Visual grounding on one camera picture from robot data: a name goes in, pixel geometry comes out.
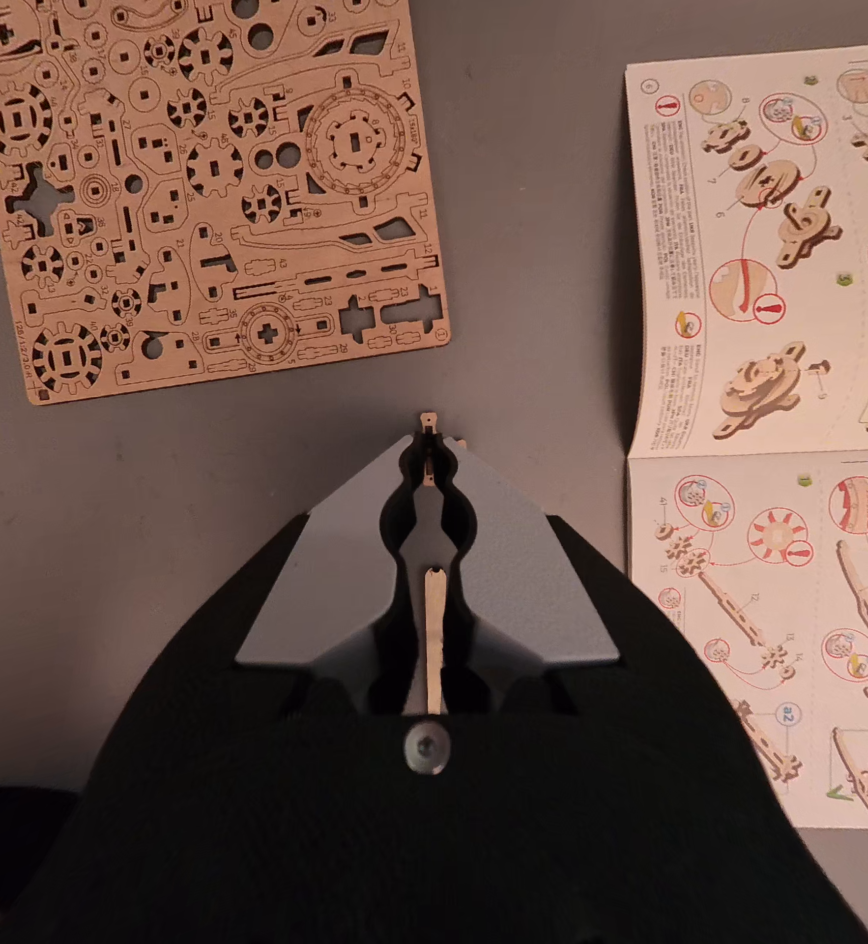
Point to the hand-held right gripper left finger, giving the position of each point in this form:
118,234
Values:
309,590

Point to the tapered wooden stick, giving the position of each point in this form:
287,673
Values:
434,634

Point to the printed instruction booklet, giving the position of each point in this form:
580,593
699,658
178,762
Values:
773,472

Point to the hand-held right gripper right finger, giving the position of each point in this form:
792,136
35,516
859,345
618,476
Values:
537,590

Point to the wooden model parts sheet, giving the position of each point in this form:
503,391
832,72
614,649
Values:
90,193

